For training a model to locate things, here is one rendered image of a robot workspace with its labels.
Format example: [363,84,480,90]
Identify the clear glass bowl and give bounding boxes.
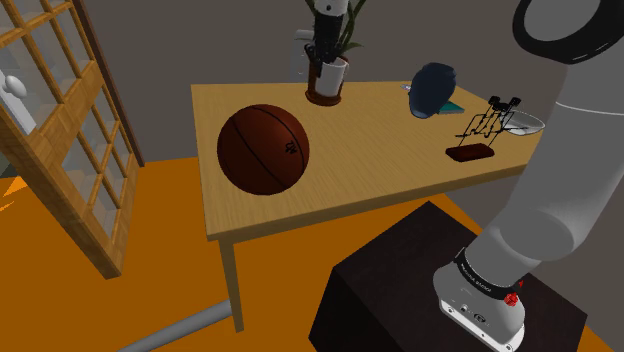
[500,108,547,138]

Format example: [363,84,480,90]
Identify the wooden table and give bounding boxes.
[189,80,543,334]

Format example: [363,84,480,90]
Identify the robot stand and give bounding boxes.
[308,200,589,352]

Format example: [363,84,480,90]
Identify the teal book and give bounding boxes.
[437,100,466,116]

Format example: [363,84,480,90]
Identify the dark blue vase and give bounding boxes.
[407,61,458,120]

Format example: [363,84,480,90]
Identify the wooden door with glass panes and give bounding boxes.
[0,0,146,281]

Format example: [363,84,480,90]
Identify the black wire toy brown base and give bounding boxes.
[444,95,523,164]

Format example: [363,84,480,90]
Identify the brown basketball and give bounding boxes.
[216,103,311,197]

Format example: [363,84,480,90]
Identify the potted plant brown white pot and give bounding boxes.
[304,0,368,107]

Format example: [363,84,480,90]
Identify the grey pipe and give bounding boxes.
[115,298,233,352]

